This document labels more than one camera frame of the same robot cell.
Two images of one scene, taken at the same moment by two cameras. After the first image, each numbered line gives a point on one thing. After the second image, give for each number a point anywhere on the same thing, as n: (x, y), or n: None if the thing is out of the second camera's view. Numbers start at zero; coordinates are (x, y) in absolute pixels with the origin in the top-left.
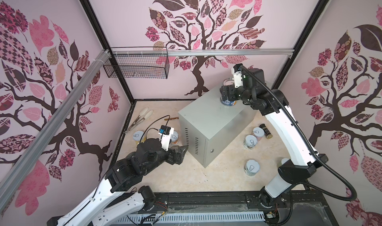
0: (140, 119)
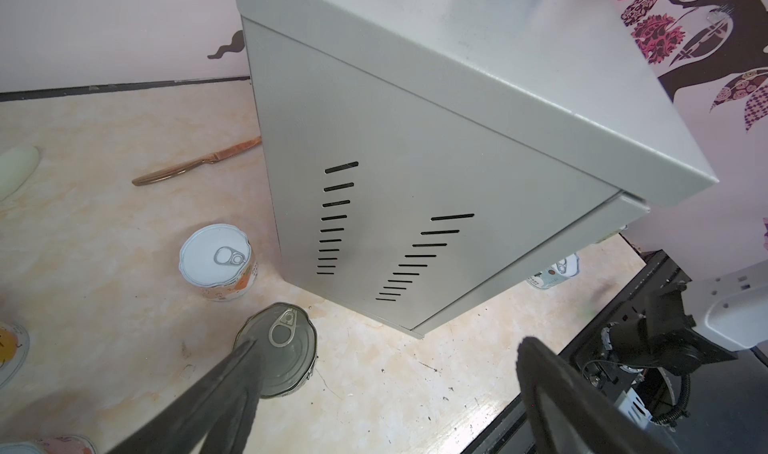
0: (16, 168)
